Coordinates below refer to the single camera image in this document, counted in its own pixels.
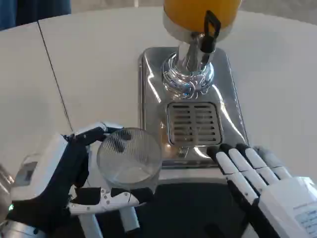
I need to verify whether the grey metal tube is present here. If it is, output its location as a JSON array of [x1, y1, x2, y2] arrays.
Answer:
[[119, 205, 141, 233], [78, 213, 104, 238]]

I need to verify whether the black dispenser tap lever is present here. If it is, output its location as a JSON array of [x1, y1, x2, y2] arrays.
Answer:
[[199, 10, 221, 54]]

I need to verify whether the blue curtain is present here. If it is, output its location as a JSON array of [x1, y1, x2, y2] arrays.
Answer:
[[0, 0, 72, 32]]

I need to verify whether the steel orange juice dispenser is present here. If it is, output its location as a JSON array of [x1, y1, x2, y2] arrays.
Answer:
[[137, 0, 250, 170]]

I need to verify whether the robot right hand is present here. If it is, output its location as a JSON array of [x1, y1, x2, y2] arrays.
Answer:
[[207, 143, 317, 238]]

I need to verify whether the clear ribbed glass cup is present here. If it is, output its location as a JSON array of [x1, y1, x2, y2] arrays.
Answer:
[[96, 126, 163, 193]]

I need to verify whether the steel drip tray grid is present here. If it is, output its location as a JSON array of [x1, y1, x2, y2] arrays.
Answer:
[[167, 102, 223, 146]]

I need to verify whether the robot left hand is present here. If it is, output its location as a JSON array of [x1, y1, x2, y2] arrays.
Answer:
[[6, 121, 155, 228]]

